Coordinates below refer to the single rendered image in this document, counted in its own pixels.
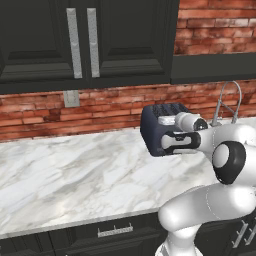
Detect black drawer front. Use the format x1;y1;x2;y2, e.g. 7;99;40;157
49;212;168;256

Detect black low upper cupboard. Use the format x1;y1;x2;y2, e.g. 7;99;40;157
170;52;256;85

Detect silver sink tap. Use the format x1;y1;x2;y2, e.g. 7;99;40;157
212;80;243;127

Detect black lower cupboard door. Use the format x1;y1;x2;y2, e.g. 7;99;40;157
195;213;256;256

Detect black upper cupboard door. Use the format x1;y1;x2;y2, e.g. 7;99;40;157
83;0;181;90
0;0;86;95

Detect black cupboard door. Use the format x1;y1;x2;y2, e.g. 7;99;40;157
83;0;181;90
0;0;86;95
195;213;256;256

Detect silver lower cupboard handle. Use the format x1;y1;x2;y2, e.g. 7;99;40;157
244;223;256;247
232;219;250;250

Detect grey wall outlet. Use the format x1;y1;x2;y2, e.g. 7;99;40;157
63;90;81;109

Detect dark navy toaster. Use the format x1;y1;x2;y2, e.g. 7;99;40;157
139;102;201;158

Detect silver cupboard door handle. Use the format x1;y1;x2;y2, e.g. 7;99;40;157
86;7;101;79
65;7;83;80

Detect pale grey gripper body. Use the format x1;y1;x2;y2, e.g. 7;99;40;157
157;115;177;127

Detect silver drawer handle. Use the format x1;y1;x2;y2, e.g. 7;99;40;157
97;223;135;239

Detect black lower cupboard front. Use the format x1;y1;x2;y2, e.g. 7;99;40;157
0;231;52;256

